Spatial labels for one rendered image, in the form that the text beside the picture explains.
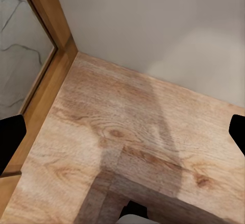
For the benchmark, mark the door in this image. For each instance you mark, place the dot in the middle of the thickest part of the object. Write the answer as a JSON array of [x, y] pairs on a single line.
[[37, 51]]

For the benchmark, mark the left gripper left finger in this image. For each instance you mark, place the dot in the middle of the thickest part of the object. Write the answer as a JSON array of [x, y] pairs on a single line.
[[12, 132]]

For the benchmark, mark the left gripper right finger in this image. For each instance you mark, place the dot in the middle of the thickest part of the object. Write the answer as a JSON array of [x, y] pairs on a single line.
[[237, 131]]

